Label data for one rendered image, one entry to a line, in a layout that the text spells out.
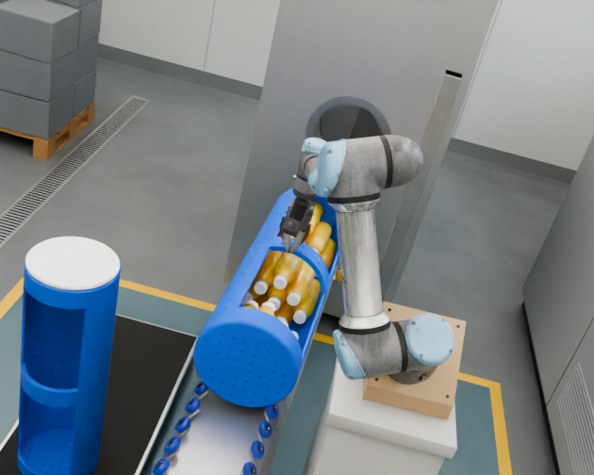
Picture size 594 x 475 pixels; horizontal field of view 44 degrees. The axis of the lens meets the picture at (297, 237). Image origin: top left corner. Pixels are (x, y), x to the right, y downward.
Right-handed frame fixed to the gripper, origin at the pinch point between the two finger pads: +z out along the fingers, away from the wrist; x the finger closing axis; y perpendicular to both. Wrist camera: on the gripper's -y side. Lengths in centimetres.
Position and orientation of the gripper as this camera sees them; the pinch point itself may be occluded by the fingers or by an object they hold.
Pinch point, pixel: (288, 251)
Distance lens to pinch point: 219.1
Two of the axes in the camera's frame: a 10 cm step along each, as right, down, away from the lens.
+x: -9.5, -2.9, 0.8
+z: -2.2, 8.4, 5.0
